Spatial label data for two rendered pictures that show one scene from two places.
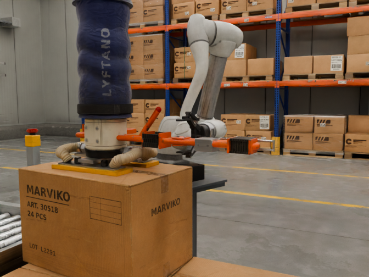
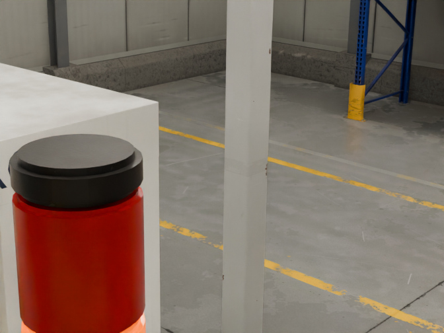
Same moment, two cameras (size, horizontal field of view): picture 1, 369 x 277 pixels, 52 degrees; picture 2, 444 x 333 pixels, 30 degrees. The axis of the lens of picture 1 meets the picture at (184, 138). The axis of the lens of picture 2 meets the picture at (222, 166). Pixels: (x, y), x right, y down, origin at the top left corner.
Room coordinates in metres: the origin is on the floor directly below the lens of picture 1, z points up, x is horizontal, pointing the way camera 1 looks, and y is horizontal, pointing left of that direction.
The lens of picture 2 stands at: (1.60, 1.84, 2.44)
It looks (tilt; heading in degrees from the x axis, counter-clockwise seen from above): 19 degrees down; 16
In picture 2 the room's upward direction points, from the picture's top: 1 degrees clockwise
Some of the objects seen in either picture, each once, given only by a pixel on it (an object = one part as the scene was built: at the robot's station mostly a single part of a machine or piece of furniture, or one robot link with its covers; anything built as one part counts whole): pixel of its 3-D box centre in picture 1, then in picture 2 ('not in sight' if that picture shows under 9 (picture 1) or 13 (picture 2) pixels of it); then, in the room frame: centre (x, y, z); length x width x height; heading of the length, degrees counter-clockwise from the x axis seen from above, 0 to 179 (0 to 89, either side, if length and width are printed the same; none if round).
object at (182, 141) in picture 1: (161, 136); not in sight; (1.59, 0.10, 1.07); 0.93 x 0.30 x 0.04; 61
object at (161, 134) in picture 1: (156, 139); not in sight; (1.46, 0.11, 1.07); 0.10 x 0.08 x 0.06; 151
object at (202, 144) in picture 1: (207, 144); not in sight; (1.35, -0.08, 1.06); 0.07 x 0.07 x 0.04; 61
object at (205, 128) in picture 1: (197, 133); not in sight; (1.71, -0.06, 1.07); 0.09 x 0.07 x 0.08; 151
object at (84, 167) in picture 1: (90, 164); not in sight; (1.49, 0.37, 0.97); 0.34 x 0.10 x 0.05; 61
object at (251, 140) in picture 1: (242, 145); not in sight; (1.28, -0.20, 1.07); 0.08 x 0.07 x 0.05; 61
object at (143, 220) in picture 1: (107, 214); not in sight; (1.56, 0.33, 0.75); 0.60 x 0.40 x 0.40; 58
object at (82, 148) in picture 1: (106, 151); not in sight; (1.58, 0.33, 1.01); 0.34 x 0.25 x 0.06; 61
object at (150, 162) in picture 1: (121, 158); not in sight; (1.66, 0.28, 0.97); 0.34 x 0.10 x 0.05; 61
